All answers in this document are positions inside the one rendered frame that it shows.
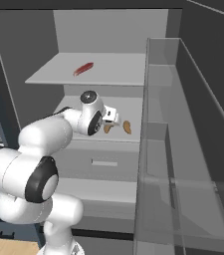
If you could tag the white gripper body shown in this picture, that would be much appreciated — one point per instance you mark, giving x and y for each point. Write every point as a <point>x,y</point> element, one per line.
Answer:
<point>114,123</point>

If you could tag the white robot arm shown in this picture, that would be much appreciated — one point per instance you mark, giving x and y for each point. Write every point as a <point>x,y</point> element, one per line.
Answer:
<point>40,139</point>

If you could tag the red raw steak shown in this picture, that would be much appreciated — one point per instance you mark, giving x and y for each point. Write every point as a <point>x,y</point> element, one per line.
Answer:
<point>83,68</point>

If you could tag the grey fridge shelf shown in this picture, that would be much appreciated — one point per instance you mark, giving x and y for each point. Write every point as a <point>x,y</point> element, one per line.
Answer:
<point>130,109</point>
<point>116,71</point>

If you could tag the grey fridge drawer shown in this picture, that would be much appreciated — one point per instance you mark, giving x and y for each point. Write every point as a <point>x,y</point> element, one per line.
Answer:
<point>116,152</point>

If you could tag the small transparent door bin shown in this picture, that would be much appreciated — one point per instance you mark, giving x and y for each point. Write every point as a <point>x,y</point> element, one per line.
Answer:
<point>156,205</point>

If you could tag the grey fridge door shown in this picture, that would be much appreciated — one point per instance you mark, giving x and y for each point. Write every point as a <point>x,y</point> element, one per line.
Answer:
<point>213,83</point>

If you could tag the grey open fridge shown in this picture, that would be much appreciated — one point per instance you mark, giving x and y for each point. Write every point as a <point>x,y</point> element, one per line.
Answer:
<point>24,50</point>

